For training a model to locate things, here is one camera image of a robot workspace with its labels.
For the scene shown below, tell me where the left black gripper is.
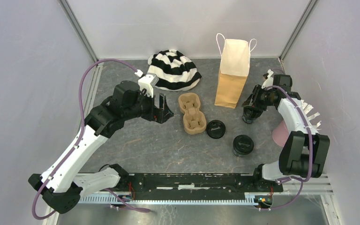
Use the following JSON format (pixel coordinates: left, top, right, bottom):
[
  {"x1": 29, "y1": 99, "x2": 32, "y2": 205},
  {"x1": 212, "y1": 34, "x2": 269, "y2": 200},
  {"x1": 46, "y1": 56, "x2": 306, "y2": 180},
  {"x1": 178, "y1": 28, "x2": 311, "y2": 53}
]
[{"x1": 124, "y1": 88, "x2": 174, "y2": 124}]

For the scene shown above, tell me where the brown cardboard cup carrier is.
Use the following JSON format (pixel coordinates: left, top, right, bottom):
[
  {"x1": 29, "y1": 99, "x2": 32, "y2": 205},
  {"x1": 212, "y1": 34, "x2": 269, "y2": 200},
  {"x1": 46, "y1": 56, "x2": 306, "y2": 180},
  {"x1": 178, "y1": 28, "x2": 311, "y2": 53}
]
[{"x1": 178, "y1": 92, "x2": 207, "y2": 135}]

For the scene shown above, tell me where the brown paper bag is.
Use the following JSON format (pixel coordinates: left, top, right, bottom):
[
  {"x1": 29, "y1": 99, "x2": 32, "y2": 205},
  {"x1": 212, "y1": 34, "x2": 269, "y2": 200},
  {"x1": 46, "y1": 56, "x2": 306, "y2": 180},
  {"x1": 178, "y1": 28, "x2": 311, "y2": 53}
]
[{"x1": 215, "y1": 33, "x2": 257, "y2": 108}]

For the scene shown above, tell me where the black coffee cup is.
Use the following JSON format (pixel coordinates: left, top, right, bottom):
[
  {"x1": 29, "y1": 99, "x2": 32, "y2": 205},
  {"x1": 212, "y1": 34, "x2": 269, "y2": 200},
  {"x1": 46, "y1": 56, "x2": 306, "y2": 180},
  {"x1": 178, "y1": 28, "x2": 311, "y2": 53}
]
[
  {"x1": 232, "y1": 147, "x2": 253, "y2": 157},
  {"x1": 242, "y1": 106, "x2": 263, "y2": 123}
]

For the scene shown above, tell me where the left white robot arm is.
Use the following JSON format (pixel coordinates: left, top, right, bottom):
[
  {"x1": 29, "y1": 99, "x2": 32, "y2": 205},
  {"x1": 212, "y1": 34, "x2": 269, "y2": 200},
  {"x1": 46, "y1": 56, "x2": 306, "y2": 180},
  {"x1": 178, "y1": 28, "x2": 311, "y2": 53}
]
[{"x1": 28, "y1": 81, "x2": 173, "y2": 214}]

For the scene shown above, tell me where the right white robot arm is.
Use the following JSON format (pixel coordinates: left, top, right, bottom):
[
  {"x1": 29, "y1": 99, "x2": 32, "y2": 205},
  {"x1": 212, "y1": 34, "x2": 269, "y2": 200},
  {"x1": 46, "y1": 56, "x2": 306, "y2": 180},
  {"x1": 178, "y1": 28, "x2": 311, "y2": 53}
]
[{"x1": 242, "y1": 71, "x2": 330, "y2": 191}]

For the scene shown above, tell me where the pink straw holder cup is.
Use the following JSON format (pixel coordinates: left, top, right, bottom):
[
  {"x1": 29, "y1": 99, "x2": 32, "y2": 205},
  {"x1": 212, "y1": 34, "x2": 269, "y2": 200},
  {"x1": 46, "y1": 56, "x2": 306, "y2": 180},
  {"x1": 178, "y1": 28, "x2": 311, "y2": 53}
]
[{"x1": 272, "y1": 120, "x2": 289, "y2": 147}]

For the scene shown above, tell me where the black white striped cloth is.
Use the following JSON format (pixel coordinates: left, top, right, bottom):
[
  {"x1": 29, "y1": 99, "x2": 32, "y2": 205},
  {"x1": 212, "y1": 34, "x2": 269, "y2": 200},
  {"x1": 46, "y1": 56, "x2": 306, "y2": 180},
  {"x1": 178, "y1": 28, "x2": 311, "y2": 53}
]
[{"x1": 148, "y1": 49, "x2": 202, "y2": 91}]

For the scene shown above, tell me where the white wrapped straws bundle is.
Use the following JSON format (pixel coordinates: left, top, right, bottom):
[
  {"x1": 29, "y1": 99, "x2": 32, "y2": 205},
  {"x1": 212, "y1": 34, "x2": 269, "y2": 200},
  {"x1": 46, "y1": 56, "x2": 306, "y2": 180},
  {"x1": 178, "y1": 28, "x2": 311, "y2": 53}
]
[{"x1": 301, "y1": 99, "x2": 322, "y2": 131}]

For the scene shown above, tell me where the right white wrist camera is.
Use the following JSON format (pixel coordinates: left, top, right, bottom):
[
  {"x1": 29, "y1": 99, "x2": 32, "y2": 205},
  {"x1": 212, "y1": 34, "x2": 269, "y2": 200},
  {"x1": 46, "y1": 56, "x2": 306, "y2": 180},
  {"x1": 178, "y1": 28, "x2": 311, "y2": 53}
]
[{"x1": 262, "y1": 69, "x2": 274, "y2": 89}]

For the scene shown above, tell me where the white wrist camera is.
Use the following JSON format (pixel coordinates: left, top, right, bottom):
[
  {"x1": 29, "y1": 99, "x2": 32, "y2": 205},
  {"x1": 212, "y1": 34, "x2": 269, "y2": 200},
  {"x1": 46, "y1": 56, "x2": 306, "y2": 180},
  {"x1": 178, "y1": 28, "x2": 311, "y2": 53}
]
[
  {"x1": 262, "y1": 69, "x2": 274, "y2": 89},
  {"x1": 135, "y1": 69, "x2": 159, "y2": 98}
]

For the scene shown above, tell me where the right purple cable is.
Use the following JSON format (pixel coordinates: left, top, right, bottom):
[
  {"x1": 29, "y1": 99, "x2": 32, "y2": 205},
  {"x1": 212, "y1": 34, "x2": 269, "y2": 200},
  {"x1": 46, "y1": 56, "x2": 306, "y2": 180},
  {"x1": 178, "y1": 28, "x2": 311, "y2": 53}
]
[{"x1": 257, "y1": 68, "x2": 314, "y2": 212}]

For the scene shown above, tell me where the purple cable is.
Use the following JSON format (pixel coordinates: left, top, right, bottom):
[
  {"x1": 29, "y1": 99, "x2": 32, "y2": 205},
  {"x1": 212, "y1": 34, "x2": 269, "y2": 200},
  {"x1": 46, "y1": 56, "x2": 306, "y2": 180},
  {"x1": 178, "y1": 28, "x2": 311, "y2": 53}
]
[
  {"x1": 30, "y1": 58, "x2": 139, "y2": 220},
  {"x1": 257, "y1": 68, "x2": 314, "y2": 212}
]

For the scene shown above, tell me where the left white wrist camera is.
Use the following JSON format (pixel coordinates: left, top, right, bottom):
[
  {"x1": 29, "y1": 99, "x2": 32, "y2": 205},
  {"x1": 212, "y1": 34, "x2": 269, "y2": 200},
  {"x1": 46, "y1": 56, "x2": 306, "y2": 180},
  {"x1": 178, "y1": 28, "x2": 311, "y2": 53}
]
[{"x1": 135, "y1": 69, "x2": 159, "y2": 98}]

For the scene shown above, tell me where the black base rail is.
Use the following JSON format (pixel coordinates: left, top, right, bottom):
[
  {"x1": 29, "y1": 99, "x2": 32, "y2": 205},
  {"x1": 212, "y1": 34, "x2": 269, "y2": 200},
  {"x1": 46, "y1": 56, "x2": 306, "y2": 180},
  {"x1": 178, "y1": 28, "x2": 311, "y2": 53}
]
[{"x1": 110, "y1": 173, "x2": 284, "y2": 201}]

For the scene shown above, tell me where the right aluminium frame post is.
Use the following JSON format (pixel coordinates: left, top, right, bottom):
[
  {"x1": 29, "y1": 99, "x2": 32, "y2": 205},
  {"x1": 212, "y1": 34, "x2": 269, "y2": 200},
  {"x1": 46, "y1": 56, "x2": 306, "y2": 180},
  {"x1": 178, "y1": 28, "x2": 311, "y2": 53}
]
[{"x1": 278, "y1": 0, "x2": 319, "y2": 63}]

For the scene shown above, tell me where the aluminium frame post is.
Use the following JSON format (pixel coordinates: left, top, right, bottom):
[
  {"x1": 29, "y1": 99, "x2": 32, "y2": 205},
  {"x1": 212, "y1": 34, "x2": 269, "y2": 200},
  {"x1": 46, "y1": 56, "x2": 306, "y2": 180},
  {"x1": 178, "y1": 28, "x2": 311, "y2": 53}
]
[
  {"x1": 278, "y1": 0, "x2": 319, "y2": 63},
  {"x1": 58, "y1": 0, "x2": 99, "y2": 62}
]

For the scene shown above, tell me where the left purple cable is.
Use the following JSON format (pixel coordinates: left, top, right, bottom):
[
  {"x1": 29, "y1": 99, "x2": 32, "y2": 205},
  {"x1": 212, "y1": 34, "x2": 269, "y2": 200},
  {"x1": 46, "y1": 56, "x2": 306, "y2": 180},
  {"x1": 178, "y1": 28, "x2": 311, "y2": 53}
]
[{"x1": 30, "y1": 58, "x2": 139, "y2": 220}]

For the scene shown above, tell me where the left aluminium frame post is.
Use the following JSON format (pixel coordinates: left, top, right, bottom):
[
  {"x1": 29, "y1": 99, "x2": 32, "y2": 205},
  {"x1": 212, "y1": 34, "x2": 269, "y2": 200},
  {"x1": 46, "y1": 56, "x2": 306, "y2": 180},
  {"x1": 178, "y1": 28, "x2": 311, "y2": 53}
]
[{"x1": 58, "y1": 0, "x2": 99, "y2": 62}]

